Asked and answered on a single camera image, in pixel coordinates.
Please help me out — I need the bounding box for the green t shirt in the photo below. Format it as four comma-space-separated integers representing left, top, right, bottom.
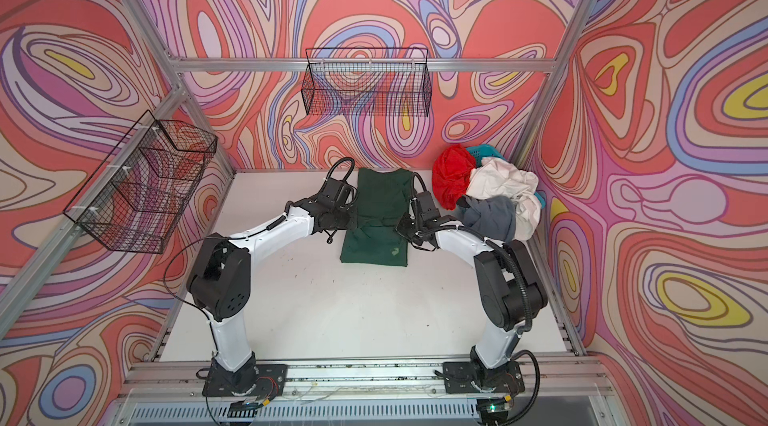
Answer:
340, 168, 413, 267

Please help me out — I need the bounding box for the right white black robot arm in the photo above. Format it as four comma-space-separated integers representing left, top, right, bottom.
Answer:
396, 191, 548, 393

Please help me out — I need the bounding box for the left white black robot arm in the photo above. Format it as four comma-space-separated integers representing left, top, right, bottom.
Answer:
186, 177, 356, 384

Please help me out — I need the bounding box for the red t shirt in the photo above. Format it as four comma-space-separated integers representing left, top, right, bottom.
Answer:
431, 145, 476, 210

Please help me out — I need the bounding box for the grey t shirt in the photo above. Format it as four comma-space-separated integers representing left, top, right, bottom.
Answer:
457, 196, 516, 242

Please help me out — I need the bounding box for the white t shirt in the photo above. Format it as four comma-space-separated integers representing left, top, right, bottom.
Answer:
466, 157, 544, 241

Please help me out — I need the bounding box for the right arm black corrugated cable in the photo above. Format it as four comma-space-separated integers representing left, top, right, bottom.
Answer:
411, 171, 542, 426

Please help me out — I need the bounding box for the black wire basket back wall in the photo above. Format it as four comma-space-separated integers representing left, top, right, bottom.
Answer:
301, 46, 433, 118

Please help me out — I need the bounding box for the black wire basket wall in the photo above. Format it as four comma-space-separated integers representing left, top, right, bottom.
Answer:
301, 46, 433, 118
63, 111, 218, 254

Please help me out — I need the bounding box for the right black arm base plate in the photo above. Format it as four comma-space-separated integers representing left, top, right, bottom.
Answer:
434, 361, 525, 397

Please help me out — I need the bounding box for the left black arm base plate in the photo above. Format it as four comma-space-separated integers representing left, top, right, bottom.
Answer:
202, 361, 288, 399

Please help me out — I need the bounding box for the black wire basket left wall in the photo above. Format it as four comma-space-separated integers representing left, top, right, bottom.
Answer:
63, 111, 218, 254

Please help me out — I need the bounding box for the aluminium frame back beam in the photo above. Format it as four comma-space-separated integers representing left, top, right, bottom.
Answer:
170, 58, 556, 73

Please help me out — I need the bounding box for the aluminium front rail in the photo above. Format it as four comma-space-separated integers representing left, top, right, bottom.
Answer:
102, 354, 629, 425

